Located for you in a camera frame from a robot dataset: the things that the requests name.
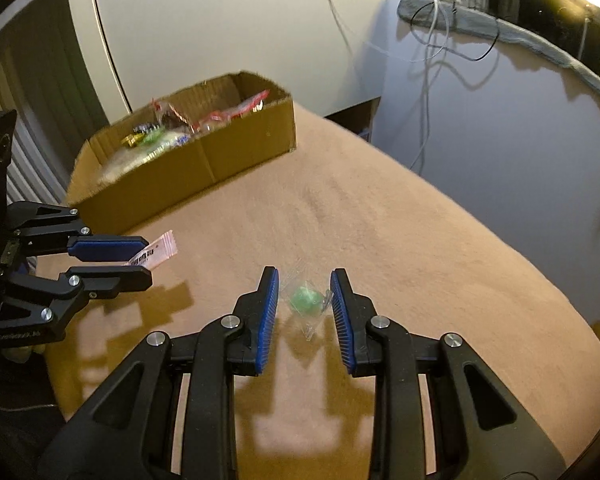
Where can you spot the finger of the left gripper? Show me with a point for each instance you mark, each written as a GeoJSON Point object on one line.
{"type": "Point", "coordinates": [104, 282]}
{"type": "Point", "coordinates": [105, 247]}

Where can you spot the yellow wrapped candy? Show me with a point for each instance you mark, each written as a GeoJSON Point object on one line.
{"type": "Point", "coordinates": [132, 140]}

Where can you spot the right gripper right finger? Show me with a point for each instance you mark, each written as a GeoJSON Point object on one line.
{"type": "Point", "coordinates": [372, 345]}

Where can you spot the pink white snack packet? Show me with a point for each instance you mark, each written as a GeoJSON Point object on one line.
{"type": "Point", "coordinates": [157, 252]}

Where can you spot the dark jujube red packet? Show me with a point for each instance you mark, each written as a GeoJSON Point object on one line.
{"type": "Point", "coordinates": [169, 118]}

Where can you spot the red wrapped candy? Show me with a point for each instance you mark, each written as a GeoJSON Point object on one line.
{"type": "Point", "coordinates": [220, 118]}

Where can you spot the green candy clear wrapper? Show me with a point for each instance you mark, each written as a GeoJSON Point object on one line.
{"type": "Point", "coordinates": [306, 302]}

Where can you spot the brown cardboard box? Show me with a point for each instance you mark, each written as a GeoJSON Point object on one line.
{"type": "Point", "coordinates": [183, 172]}

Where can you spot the grey windowsill cloth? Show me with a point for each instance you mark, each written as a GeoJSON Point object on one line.
{"type": "Point", "coordinates": [470, 22]}

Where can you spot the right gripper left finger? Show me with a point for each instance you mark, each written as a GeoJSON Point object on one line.
{"type": "Point", "coordinates": [236, 344]}

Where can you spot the snickers bar in box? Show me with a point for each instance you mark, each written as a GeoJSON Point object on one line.
{"type": "Point", "coordinates": [145, 128]}

